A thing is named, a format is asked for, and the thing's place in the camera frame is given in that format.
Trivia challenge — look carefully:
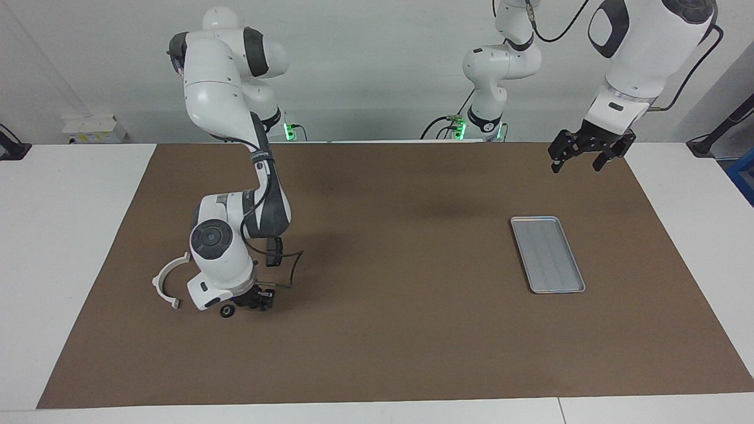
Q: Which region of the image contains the silver metal tray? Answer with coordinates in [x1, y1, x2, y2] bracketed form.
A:
[510, 216, 586, 294]

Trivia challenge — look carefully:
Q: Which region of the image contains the brown table mat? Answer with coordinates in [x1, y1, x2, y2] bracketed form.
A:
[37, 141, 754, 410]

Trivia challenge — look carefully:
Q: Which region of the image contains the blue crate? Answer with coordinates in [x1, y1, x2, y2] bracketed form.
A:
[726, 147, 754, 207]

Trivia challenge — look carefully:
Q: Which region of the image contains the white power box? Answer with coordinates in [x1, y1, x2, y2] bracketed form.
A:
[62, 115, 127, 144]

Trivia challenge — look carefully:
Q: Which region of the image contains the black desk clamp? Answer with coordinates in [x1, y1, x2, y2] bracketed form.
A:
[0, 124, 32, 161]

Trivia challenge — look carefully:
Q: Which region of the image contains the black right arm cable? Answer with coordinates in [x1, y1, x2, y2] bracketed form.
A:
[209, 132, 305, 289]

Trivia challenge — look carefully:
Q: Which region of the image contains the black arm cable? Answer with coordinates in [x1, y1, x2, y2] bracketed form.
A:
[524, 0, 725, 112]
[209, 132, 305, 289]

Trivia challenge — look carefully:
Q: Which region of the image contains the white curved plastic bracket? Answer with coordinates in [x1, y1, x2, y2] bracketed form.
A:
[151, 251, 192, 310]

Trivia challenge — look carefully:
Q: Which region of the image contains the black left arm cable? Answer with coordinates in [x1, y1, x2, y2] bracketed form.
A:
[524, 0, 725, 112]

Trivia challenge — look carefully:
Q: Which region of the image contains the black base cable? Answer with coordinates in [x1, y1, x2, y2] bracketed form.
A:
[420, 88, 477, 140]

